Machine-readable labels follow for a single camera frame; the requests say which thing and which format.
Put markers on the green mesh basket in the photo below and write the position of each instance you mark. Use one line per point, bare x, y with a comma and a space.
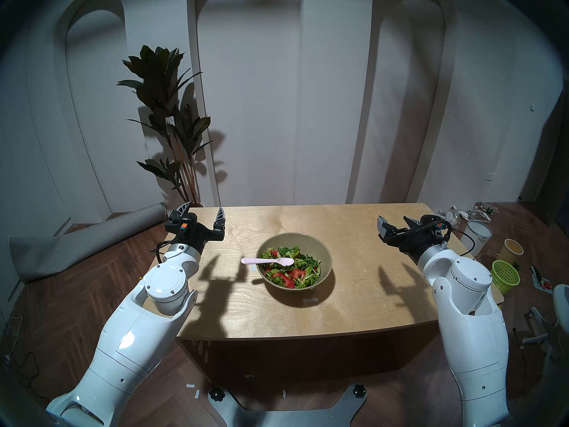
504, 277

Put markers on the small packaging litter pile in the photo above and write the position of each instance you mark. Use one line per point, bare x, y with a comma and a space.
485, 209

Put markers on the white cutting board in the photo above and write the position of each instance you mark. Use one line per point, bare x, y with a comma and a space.
544, 284

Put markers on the beige paper cup bin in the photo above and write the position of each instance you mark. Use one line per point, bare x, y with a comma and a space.
510, 252

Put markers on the white plant tag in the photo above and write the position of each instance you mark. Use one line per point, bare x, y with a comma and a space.
169, 122

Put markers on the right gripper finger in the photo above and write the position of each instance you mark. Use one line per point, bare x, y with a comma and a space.
411, 223
383, 228

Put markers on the white swivel chair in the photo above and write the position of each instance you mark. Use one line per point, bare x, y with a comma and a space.
561, 306

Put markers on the white plastic bucket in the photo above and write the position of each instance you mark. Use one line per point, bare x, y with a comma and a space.
475, 241

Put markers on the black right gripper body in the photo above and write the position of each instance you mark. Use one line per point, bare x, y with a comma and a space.
415, 243

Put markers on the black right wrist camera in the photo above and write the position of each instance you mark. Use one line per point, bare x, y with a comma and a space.
432, 220

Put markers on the black base knob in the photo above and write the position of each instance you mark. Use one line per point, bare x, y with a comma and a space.
216, 393
358, 391

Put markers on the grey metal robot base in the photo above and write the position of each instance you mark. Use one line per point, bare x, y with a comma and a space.
284, 417

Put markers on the pale pink white spoon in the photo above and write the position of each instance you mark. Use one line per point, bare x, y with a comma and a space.
266, 261

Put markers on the rolled grey floor mat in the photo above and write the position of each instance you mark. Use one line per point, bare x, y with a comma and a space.
89, 243

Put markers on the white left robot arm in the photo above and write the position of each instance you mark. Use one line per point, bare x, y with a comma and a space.
133, 332

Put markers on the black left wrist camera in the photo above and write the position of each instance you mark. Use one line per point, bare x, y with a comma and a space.
186, 222

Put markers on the crumpled white plastic wrappers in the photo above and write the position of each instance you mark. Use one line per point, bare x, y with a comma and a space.
453, 215

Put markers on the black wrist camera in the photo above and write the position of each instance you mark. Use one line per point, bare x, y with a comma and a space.
432, 220
186, 222

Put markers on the mixed green salad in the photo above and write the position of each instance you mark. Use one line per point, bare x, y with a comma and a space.
293, 268

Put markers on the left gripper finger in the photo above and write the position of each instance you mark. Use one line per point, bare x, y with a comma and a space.
218, 226
178, 217

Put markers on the beige green salad bowl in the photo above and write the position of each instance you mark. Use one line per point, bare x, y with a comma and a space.
320, 248

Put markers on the tall dark green potted plant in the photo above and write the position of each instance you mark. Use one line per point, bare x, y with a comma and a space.
160, 88

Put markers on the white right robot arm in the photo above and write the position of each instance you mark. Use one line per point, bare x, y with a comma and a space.
471, 324

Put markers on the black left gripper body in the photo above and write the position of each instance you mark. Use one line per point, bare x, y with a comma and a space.
193, 239

